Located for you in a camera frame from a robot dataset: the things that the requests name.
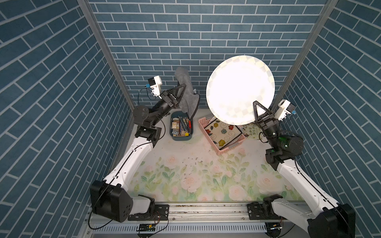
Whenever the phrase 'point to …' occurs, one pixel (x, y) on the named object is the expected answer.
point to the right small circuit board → (273, 229)
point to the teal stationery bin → (181, 127)
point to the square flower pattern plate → (222, 134)
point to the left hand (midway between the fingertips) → (192, 90)
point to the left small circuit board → (147, 227)
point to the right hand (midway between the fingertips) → (256, 107)
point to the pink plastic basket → (202, 122)
